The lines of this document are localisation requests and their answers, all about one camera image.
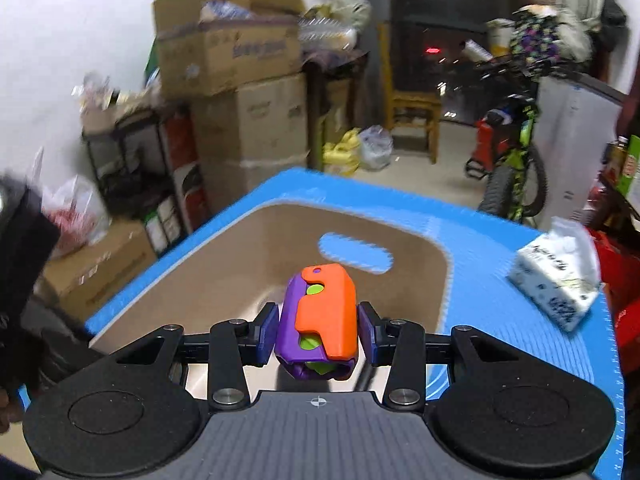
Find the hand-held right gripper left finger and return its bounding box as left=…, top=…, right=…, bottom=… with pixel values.
left=116, top=302, right=280, bottom=408

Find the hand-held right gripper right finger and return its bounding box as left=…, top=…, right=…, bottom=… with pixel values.
left=357, top=301, right=506, bottom=407

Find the orange and purple toy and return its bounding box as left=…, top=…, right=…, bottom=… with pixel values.
left=274, top=264, right=360, bottom=381

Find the beige plastic bin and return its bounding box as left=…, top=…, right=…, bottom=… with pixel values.
left=89, top=195, right=449, bottom=403

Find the white bag with red print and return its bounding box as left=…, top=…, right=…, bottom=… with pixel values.
left=40, top=175, right=111, bottom=261

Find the brown printed cardboard box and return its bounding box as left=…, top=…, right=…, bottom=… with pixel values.
left=42, top=220, right=158, bottom=321

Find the blue silicone mat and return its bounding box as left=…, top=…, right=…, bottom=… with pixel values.
left=15, top=167, right=626, bottom=480

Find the black shelf rack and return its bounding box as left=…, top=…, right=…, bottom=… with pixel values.
left=82, top=105, right=211, bottom=256

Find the red and white box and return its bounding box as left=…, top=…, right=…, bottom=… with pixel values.
left=162, top=110, right=208, bottom=231

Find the clear plastic bag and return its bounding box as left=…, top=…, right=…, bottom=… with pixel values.
left=360, top=125, right=394, bottom=171

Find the white tissue pack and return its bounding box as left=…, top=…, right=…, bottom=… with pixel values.
left=507, top=216, right=603, bottom=333

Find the plastic-wrapped cardboard box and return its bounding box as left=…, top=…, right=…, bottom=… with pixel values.
left=192, top=74, right=308, bottom=211

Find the green and black bicycle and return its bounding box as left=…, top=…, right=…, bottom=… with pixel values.
left=465, top=50, right=548, bottom=223

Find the wooden chair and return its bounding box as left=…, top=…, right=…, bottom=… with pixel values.
left=377, top=22, right=443, bottom=163

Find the white appliance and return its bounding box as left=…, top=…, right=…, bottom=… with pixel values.
left=532, top=72, right=626, bottom=231

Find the open cardboard box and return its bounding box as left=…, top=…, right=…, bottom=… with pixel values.
left=152, top=0, right=306, bottom=98

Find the green and white carton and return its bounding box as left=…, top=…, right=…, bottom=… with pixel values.
left=617, top=135, right=640, bottom=196

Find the floral patterned bag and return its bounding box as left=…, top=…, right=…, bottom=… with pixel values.
left=510, top=7, right=563, bottom=78

